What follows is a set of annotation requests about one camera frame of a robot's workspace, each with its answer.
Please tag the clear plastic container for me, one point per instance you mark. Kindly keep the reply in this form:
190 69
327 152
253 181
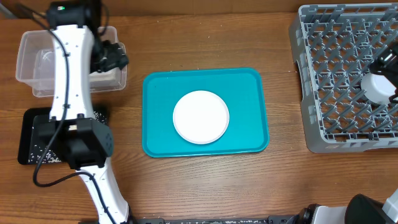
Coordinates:
31 43

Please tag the large white napkin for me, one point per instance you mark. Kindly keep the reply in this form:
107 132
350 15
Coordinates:
110 72

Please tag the small white bowl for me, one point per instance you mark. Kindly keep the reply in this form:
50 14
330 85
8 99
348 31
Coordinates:
377 88

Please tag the teal serving tray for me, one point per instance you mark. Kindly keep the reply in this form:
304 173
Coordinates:
240 88

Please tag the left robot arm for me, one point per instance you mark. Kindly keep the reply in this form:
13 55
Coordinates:
72 131

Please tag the large white plate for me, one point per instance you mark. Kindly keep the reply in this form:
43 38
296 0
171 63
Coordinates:
201 117

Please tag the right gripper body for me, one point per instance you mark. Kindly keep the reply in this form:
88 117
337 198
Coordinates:
390 71

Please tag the grey dishwasher rack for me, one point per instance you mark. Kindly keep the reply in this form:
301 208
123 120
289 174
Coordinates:
333 46

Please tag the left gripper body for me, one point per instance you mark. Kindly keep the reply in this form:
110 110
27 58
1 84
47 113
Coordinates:
106 56

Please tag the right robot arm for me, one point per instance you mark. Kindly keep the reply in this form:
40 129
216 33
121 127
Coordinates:
361 209

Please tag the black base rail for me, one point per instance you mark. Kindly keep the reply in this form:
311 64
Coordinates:
273 219

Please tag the black plastic tray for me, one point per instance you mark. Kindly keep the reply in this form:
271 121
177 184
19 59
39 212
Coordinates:
24 144

